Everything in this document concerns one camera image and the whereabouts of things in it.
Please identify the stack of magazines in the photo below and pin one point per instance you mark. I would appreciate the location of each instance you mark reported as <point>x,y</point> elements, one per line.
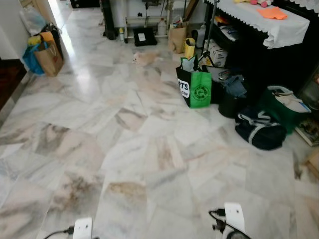
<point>309,130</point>

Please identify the dark green tote bag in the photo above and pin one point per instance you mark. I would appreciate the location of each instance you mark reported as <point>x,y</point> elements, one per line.
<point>279,110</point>

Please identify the light wooden furniture corner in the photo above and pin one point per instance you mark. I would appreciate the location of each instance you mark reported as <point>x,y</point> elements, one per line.
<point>313,164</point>

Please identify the navy duffel bag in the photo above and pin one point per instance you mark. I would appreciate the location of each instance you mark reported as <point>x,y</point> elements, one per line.
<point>259,132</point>

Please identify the black bin with jeans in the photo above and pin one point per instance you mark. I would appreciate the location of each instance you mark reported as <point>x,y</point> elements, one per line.
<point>232,97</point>

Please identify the white lace tablecloth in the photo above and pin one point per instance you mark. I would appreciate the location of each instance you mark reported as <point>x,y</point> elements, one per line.
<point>269,27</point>

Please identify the orange cloth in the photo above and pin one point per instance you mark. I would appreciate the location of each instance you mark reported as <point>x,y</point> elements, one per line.
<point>272,13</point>

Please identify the white cardboard box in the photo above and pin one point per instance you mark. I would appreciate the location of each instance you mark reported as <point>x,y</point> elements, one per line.
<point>218,54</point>

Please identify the green and black shopping bag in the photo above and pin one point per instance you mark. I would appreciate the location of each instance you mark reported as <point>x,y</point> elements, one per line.
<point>200,90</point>

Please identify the yellow roll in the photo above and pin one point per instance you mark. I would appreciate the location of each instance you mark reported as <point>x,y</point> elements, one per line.
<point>189,48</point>

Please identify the small brown paper bag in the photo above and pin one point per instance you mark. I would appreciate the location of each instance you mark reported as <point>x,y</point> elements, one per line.
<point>177,40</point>

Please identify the orange cat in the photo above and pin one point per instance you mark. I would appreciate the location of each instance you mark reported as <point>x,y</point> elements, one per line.
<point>146,59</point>

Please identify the black box with white label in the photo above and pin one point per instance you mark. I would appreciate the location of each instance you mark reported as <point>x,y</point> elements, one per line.
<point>145,36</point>

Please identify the blue bag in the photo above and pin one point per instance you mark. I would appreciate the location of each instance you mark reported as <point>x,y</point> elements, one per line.
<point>31,59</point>

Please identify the white plastic bag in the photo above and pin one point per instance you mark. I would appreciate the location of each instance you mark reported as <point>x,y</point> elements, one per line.
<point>33,20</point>

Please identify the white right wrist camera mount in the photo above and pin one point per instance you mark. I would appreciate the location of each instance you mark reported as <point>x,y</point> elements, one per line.
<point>235,216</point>

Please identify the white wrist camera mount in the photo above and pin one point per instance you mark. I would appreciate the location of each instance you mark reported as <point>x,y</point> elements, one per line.
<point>83,229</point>
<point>235,216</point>

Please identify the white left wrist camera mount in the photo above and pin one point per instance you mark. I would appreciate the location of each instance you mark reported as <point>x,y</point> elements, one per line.
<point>83,229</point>

